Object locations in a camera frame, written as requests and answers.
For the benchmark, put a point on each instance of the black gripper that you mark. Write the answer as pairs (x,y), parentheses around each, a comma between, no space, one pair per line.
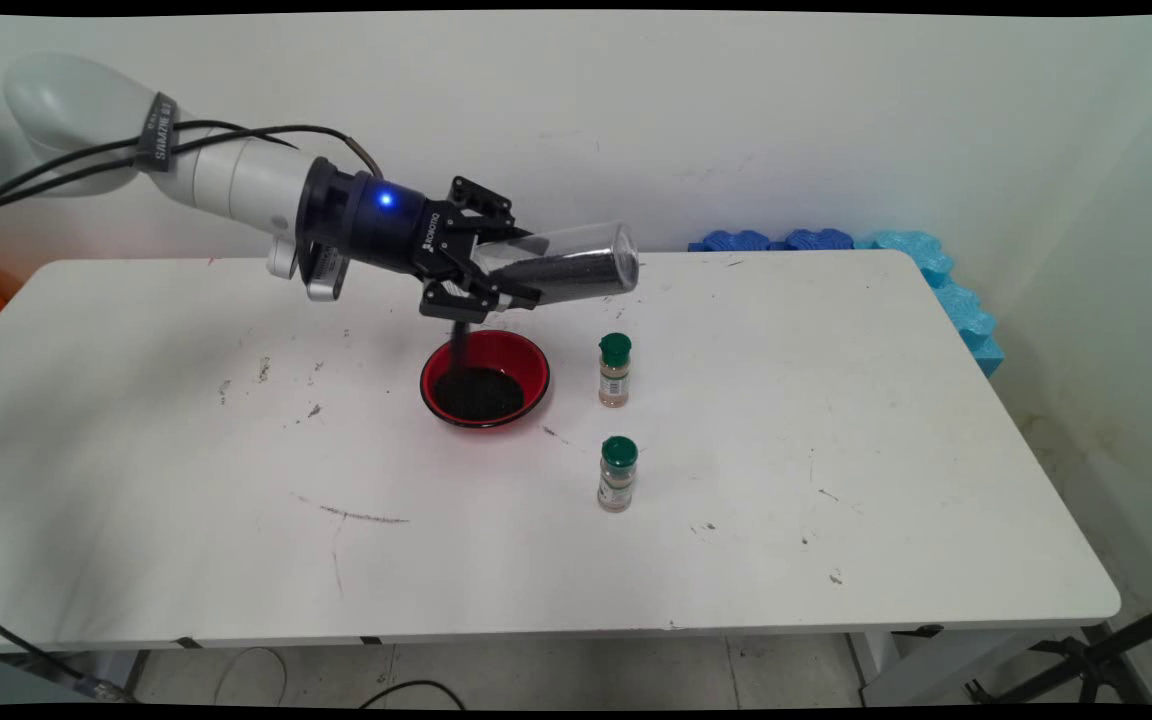
(376,225)

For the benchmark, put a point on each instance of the clear plastic jar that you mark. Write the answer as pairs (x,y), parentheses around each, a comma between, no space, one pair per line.
(586,270)

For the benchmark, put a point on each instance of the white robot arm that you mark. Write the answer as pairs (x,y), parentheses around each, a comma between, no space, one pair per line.
(236,180)

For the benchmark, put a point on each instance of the red bowl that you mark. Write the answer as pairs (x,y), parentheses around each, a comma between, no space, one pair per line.
(526,360)

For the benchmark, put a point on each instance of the black grain pile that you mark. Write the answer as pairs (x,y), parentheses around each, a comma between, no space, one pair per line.
(476,395)

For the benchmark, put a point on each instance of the green lid spice bottle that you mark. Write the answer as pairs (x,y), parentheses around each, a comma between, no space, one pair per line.
(614,380)
(616,485)

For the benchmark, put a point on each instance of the light blue foam mat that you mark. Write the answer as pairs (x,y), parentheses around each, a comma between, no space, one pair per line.
(956,300)

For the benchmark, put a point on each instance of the black tripod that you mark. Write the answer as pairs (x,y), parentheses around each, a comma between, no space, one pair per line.
(1096,660)

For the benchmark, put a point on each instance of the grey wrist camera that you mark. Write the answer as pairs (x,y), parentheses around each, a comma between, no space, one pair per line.
(324,272)

